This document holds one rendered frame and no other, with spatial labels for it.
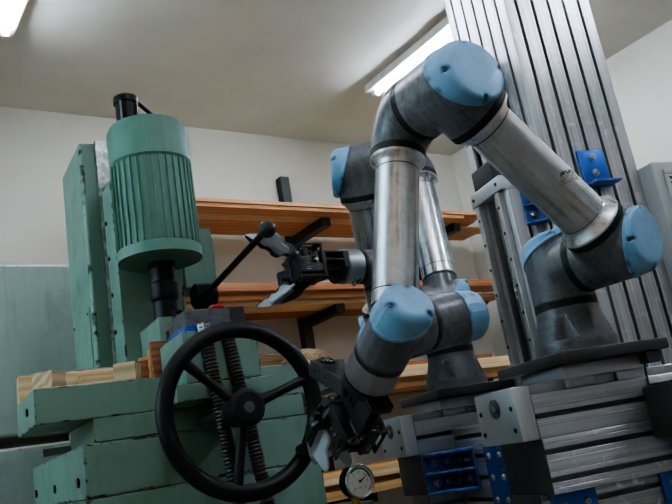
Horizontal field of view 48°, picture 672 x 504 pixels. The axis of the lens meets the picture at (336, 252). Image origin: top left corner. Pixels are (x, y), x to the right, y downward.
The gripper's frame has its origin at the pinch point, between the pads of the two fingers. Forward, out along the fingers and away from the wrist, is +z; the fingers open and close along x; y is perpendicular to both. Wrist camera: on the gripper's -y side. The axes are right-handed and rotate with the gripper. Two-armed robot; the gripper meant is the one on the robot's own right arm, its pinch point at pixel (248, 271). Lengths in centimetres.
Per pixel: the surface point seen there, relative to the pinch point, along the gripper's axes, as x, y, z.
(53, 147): -153, -237, -10
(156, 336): 8.6, -13.8, 15.7
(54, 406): 22.8, -0.9, 38.1
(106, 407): 23.8, -1.0, 29.7
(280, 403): 26.5, -1.1, -3.0
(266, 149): -166, -245, -138
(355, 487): 44.3, 4.1, -13.0
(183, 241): -9.3, -7.2, 10.0
